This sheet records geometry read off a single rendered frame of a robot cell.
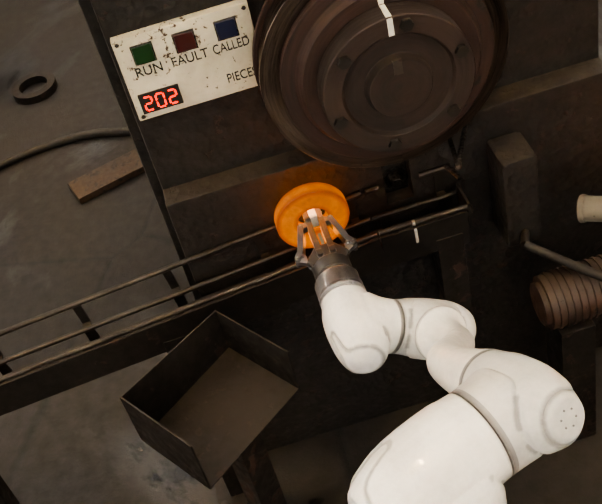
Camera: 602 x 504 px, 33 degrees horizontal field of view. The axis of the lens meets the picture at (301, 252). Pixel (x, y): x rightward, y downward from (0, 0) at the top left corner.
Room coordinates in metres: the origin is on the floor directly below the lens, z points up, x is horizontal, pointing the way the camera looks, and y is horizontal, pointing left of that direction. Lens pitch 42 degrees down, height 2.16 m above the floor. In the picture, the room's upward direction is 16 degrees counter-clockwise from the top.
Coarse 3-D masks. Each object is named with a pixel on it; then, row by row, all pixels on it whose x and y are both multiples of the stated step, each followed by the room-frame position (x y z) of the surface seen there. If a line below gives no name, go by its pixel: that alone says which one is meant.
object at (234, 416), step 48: (192, 336) 1.43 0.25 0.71; (240, 336) 1.43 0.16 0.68; (144, 384) 1.35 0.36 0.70; (192, 384) 1.41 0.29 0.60; (240, 384) 1.37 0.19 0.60; (288, 384) 1.33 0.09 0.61; (144, 432) 1.29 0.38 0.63; (192, 432) 1.30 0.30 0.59; (240, 432) 1.26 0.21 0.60; (240, 480) 1.33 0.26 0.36
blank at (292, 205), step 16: (288, 192) 1.61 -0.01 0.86; (304, 192) 1.59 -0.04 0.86; (320, 192) 1.58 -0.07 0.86; (336, 192) 1.59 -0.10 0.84; (288, 208) 1.58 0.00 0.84; (304, 208) 1.58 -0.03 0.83; (320, 208) 1.58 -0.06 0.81; (336, 208) 1.59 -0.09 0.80; (288, 224) 1.58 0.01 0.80; (288, 240) 1.58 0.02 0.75; (320, 240) 1.59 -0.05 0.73
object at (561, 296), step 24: (600, 264) 1.49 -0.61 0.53; (552, 288) 1.46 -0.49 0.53; (576, 288) 1.45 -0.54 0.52; (600, 288) 1.44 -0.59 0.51; (552, 312) 1.43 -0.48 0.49; (576, 312) 1.42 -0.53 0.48; (600, 312) 1.43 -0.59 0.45; (552, 336) 1.49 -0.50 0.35; (576, 336) 1.44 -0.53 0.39; (552, 360) 1.50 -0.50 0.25; (576, 360) 1.44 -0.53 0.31; (576, 384) 1.44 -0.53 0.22
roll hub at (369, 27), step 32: (352, 32) 1.50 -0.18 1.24; (384, 32) 1.49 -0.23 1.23; (416, 32) 1.49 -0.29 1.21; (448, 32) 1.50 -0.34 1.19; (320, 64) 1.53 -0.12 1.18; (352, 64) 1.49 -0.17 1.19; (384, 64) 1.49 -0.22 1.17; (416, 64) 1.49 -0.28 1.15; (448, 64) 1.51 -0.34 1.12; (320, 96) 1.51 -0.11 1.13; (352, 96) 1.50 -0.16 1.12; (384, 96) 1.48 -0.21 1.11; (416, 96) 1.48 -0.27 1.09; (448, 96) 1.50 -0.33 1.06; (352, 128) 1.49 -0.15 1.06; (384, 128) 1.50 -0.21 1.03; (416, 128) 1.49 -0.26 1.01
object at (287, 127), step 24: (288, 0) 1.57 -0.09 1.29; (264, 24) 1.63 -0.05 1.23; (288, 24) 1.57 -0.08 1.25; (504, 24) 1.59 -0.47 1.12; (264, 48) 1.57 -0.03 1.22; (504, 48) 1.59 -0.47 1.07; (264, 72) 1.57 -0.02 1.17; (264, 96) 1.57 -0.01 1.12; (480, 96) 1.58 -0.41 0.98; (288, 120) 1.57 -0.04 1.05; (312, 144) 1.57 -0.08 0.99; (432, 144) 1.58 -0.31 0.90
